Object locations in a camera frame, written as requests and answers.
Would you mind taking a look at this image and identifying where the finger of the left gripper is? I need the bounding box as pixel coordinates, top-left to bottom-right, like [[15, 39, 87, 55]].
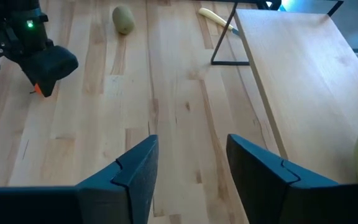
[[22, 46, 79, 98]]

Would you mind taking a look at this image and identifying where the knife with cream handle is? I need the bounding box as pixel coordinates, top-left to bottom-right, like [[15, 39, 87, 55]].
[[198, 7, 241, 35]]

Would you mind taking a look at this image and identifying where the wooden shelf with black legs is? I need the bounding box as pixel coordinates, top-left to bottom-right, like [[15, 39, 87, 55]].
[[210, 0, 358, 184]]

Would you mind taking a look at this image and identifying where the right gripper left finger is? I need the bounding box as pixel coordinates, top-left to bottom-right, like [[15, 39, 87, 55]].
[[0, 134, 160, 224]]

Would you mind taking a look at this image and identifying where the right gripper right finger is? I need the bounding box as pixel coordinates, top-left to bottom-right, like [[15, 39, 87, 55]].
[[226, 133, 358, 224]]

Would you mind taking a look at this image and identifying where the green-brown kiwi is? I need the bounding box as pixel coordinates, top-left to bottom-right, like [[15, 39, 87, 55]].
[[112, 5, 136, 35]]

